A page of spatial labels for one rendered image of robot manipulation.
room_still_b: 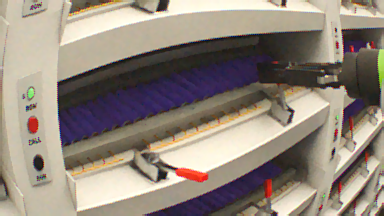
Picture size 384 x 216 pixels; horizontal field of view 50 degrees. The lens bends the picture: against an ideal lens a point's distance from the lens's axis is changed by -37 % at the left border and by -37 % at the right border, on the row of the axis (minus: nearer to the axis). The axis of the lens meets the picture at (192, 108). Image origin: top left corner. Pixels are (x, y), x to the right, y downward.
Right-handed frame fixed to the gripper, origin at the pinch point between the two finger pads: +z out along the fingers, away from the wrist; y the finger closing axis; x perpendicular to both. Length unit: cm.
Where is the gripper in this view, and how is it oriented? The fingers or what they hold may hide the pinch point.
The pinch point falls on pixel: (279, 72)
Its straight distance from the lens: 86.5
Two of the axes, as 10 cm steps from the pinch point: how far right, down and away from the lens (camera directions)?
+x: -1.5, -9.8, -1.6
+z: -7.3, 0.0, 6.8
